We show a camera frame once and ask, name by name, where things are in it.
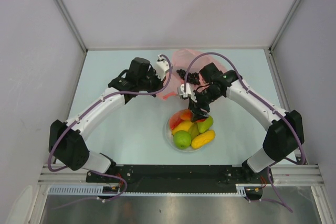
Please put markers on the white cable duct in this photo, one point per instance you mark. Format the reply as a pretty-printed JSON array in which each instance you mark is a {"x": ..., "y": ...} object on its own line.
[{"x": 107, "y": 191}]

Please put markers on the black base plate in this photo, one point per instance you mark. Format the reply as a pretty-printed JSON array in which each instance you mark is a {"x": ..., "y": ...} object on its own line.
[{"x": 183, "y": 179}]

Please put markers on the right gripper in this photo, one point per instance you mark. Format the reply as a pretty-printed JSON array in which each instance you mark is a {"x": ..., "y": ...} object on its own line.
[{"x": 195, "y": 102}]

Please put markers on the green fake apple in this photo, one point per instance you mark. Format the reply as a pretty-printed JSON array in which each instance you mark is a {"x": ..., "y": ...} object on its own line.
[{"x": 182, "y": 139}]

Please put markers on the orange fake fruit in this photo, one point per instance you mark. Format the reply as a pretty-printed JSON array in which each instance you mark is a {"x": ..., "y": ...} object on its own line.
[{"x": 203, "y": 139}]

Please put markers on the yellow fake mango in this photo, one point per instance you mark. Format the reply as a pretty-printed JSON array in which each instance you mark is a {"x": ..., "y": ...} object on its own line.
[{"x": 183, "y": 126}]

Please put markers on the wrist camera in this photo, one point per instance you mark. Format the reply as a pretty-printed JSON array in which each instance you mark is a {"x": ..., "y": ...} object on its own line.
[
  {"x": 161, "y": 67},
  {"x": 185, "y": 91}
]

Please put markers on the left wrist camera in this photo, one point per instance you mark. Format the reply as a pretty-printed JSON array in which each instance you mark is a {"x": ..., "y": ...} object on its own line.
[{"x": 161, "y": 67}]

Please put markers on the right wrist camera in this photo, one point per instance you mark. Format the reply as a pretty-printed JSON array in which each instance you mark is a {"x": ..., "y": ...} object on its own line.
[{"x": 185, "y": 91}]

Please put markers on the red fake mango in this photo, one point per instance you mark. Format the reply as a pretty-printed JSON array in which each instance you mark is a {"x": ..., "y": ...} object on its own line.
[{"x": 186, "y": 115}]

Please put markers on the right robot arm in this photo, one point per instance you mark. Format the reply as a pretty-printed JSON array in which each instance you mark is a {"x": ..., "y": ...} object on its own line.
[{"x": 284, "y": 130}]

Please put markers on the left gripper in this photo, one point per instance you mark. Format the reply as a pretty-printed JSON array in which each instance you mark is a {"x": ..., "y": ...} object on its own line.
[{"x": 159, "y": 84}]

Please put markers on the green fake pear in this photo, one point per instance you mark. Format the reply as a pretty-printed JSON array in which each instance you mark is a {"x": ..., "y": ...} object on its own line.
[{"x": 205, "y": 124}]

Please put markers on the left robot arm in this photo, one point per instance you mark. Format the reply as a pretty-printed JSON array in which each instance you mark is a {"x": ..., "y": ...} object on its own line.
[{"x": 67, "y": 140}]

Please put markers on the white paper plate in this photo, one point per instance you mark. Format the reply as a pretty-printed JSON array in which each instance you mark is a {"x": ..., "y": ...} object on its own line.
[{"x": 169, "y": 136}]

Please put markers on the pink plastic bag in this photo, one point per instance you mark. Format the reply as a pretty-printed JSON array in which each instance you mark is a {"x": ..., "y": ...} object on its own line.
[{"x": 181, "y": 60}]

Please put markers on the dark fake grapes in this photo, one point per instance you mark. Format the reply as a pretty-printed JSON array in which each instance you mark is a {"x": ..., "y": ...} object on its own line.
[{"x": 192, "y": 77}]

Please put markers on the fake watermelon slice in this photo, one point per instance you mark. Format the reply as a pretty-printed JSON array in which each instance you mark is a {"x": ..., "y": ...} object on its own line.
[{"x": 175, "y": 120}]

